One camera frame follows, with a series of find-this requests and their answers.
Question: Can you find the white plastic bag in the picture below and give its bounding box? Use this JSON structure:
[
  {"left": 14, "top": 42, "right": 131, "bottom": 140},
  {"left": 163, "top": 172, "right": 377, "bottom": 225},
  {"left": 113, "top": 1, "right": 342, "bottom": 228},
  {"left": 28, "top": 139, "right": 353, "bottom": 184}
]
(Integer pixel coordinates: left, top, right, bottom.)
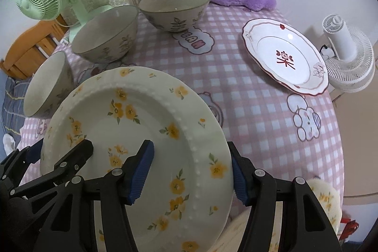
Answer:
[{"left": 2, "top": 134, "right": 15, "bottom": 156}]

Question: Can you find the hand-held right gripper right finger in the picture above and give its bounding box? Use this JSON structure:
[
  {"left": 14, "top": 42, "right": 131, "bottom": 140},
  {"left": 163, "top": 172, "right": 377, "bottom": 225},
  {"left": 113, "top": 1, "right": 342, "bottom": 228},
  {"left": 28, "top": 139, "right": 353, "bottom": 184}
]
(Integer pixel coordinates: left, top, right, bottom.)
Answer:
[{"left": 227, "top": 141, "right": 344, "bottom": 252}]

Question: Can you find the red plastic item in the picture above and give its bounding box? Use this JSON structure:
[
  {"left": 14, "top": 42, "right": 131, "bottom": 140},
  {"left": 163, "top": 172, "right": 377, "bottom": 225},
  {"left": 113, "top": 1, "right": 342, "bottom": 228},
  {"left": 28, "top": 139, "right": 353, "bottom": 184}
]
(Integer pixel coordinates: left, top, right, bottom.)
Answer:
[{"left": 339, "top": 218, "right": 359, "bottom": 241}]

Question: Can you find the beige floral ceramic bowl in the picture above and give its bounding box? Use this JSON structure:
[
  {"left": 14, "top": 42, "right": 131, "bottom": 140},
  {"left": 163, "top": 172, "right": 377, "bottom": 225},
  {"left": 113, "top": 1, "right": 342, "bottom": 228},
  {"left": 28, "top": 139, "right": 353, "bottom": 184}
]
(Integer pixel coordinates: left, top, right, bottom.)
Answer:
[
  {"left": 72, "top": 5, "right": 139, "bottom": 64},
  {"left": 23, "top": 51, "right": 74, "bottom": 118}
]

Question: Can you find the blue plaid bedding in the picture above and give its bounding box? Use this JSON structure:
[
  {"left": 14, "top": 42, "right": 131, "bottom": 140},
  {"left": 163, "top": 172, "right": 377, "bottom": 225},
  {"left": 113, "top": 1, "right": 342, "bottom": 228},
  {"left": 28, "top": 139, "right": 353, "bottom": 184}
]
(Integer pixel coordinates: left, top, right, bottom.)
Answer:
[{"left": 1, "top": 75, "right": 33, "bottom": 137}]

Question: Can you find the red rimmed white plate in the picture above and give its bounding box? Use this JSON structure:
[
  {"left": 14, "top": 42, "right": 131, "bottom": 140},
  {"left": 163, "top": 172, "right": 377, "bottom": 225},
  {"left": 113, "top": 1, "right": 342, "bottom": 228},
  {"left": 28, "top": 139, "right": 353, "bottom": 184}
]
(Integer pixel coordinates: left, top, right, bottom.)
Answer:
[{"left": 241, "top": 18, "right": 329, "bottom": 97}]

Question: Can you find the white floor fan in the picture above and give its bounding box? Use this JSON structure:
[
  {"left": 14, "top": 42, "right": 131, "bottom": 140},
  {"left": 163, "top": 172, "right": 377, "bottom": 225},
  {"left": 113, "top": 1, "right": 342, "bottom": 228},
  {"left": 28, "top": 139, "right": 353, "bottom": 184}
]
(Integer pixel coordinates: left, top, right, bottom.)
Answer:
[{"left": 322, "top": 14, "right": 375, "bottom": 93}]

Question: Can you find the yellow flower cream plate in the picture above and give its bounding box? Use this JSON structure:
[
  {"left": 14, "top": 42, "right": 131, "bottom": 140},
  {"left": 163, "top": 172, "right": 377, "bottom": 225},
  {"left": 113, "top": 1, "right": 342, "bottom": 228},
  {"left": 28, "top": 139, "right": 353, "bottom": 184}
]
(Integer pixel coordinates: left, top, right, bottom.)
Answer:
[
  {"left": 307, "top": 178, "right": 343, "bottom": 236},
  {"left": 40, "top": 66, "right": 235, "bottom": 252}
]

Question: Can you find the light wooden board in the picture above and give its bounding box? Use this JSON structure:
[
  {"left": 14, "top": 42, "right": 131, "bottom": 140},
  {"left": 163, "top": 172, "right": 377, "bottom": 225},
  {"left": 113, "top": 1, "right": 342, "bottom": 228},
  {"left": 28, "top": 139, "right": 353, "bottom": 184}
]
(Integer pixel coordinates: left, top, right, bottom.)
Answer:
[{"left": 213, "top": 208, "right": 281, "bottom": 252}]

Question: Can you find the wooden bed frame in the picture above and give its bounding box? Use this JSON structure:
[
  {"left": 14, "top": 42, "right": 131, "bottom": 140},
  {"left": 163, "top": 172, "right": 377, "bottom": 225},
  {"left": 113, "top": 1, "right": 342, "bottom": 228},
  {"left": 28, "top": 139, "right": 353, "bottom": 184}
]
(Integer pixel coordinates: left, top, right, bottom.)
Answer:
[{"left": 0, "top": 20, "right": 71, "bottom": 80}]

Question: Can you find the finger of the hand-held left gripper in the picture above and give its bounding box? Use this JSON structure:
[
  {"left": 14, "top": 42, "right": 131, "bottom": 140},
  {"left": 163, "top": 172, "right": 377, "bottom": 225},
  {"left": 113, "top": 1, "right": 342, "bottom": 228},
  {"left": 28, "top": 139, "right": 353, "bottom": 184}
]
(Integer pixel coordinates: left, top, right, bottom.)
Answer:
[
  {"left": 0, "top": 138, "right": 45, "bottom": 179},
  {"left": 9, "top": 139, "right": 94, "bottom": 202}
]

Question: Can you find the blue floral ceramic bowl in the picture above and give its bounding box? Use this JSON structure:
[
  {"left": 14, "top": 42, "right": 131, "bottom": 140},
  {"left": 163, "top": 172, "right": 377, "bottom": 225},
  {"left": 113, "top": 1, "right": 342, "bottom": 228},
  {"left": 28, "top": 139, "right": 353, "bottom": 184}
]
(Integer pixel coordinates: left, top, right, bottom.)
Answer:
[{"left": 138, "top": 0, "right": 211, "bottom": 33}]

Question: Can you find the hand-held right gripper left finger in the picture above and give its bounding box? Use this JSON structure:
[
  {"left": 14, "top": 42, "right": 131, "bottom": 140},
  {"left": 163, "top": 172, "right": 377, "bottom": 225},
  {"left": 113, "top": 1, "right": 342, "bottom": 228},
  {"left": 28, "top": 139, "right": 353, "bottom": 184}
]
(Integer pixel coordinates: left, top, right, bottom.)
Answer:
[{"left": 38, "top": 139, "right": 155, "bottom": 252}]

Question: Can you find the pink checked tablecloth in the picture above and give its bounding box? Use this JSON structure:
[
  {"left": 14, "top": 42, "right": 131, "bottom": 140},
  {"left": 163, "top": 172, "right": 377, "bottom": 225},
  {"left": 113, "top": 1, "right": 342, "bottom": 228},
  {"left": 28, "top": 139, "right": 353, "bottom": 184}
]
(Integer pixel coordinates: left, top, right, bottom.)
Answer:
[{"left": 21, "top": 2, "right": 346, "bottom": 252}]

